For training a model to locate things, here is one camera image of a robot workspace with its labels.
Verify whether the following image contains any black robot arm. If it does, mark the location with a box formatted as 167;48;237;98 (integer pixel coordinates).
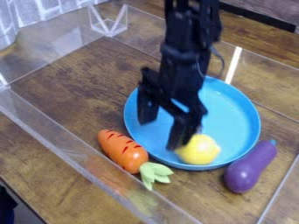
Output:
138;0;222;151

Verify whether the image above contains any dark object at table edge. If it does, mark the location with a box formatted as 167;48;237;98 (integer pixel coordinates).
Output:
0;185;18;224

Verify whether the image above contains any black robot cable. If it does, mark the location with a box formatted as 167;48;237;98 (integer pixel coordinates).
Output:
210;45;228;78

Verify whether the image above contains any purple toy eggplant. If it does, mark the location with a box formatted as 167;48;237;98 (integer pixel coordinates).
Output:
225;139;277;193

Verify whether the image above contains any yellow toy lemon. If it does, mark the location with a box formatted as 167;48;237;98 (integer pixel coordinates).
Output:
175;134;221;165

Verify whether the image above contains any orange toy carrot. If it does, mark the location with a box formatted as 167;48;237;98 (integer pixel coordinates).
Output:
98;129;174;190

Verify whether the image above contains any clear acrylic enclosure wall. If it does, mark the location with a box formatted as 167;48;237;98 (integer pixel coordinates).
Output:
0;0;299;224

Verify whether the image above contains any blue round plastic tray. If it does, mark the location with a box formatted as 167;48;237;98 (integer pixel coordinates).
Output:
125;77;262;171

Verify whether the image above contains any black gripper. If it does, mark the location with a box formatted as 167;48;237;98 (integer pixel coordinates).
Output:
137;43;212;151

